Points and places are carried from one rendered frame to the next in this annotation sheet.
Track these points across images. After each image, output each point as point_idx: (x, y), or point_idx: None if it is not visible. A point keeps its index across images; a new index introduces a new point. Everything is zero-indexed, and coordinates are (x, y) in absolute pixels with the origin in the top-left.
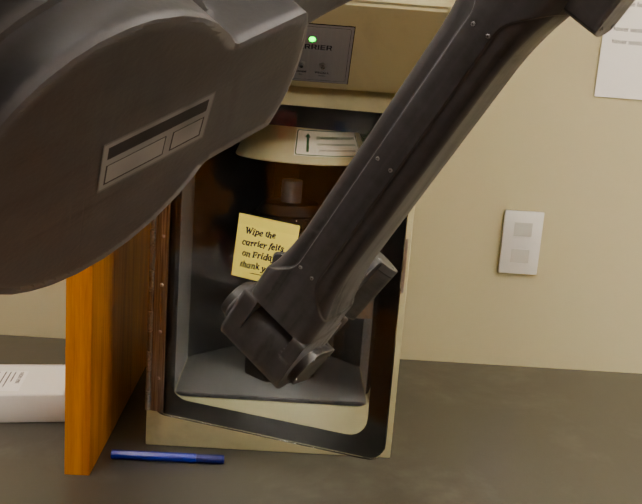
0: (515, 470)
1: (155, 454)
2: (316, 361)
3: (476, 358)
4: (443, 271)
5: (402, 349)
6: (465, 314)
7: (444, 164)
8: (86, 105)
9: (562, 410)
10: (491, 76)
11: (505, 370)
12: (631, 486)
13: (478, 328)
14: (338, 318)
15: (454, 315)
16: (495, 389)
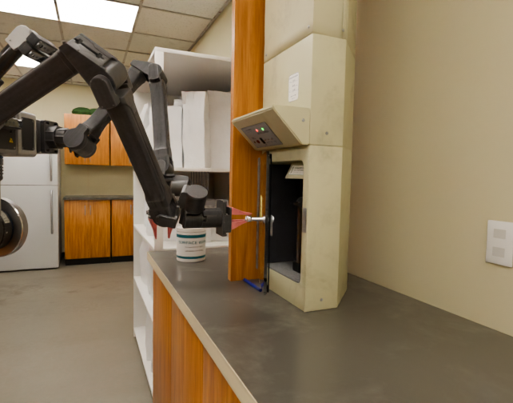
0: (334, 335)
1: (249, 282)
2: (164, 219)
3: (476, 318)
4: (455, 256)
5: (435, 300)
6: (469, 286)
7: (141, 153)
8: None
9: (443, 344)
10: (114, 125)
11: (475, 325)
12: (363, 365)
13: (477, 297)
14: (156, 203)
15: (463, 285)
16: (435, 325)
